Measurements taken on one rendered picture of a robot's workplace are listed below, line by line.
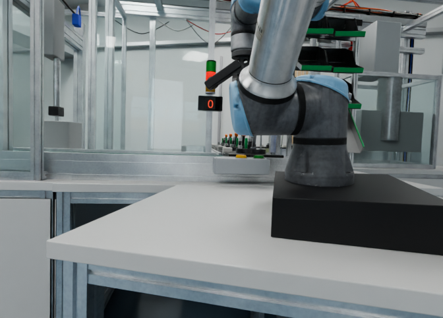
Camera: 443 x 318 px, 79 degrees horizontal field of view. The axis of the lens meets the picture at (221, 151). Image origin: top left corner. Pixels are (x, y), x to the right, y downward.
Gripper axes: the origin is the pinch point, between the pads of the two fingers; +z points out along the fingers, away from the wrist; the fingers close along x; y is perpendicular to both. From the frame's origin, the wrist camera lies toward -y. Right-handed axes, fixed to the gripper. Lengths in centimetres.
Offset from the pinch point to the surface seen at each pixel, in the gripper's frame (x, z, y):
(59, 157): 11, 12, -68
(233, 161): 20.3, 13.4, -3.1
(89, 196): 7, 25, -53
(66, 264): -40, 24, -24
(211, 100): 53, -13, -17
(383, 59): 141, -51, 95
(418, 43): 388, -131, 243
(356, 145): 53, 9, 51
